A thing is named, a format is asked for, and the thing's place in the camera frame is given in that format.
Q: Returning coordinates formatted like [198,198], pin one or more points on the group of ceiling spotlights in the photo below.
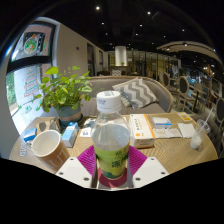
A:
[148,13]

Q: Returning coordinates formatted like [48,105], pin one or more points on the framed wall picture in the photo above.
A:
[33,43]

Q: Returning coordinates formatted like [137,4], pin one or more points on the clear plastic cup with straw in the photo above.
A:
[197,139]

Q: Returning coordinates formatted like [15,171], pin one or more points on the grey curved sofa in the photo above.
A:
[163,93]

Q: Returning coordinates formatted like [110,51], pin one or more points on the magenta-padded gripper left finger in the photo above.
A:
[74,171]

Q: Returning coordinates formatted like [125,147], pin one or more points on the white sachet packets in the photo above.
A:
[167,132]

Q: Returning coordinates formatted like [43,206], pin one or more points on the yellow card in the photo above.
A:
[185,116]

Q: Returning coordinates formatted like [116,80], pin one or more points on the small blue box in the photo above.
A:
[29,134]

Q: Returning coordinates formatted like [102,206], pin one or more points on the white paper slip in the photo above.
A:
[86,131]

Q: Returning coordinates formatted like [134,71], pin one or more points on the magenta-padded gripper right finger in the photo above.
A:
[150,171]

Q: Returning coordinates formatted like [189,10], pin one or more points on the white orange medicine box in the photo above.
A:
[141,130]

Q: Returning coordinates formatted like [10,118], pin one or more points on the group of dining chairs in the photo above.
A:
[183,88]

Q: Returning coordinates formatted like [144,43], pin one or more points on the grey chevron cushion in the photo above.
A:
[136,92]

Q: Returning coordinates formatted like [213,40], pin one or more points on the green potted plant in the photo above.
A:
[65,91]

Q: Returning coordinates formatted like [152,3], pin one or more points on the flat round red coaster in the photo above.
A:
[113,182]

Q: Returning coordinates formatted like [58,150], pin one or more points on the clear green-labelled drink bottle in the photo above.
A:
[111,140]

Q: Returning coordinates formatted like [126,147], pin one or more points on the brown paper cup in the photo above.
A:
[50,150]

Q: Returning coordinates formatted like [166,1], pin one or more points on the small blue white carton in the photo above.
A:
[70,134]

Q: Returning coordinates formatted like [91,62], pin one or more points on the white blue flat box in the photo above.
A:
[161,122]

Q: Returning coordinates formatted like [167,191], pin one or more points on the white cylindrical column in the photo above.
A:
[120,56]

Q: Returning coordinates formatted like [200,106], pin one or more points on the white paper napkin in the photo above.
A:
[187,130]

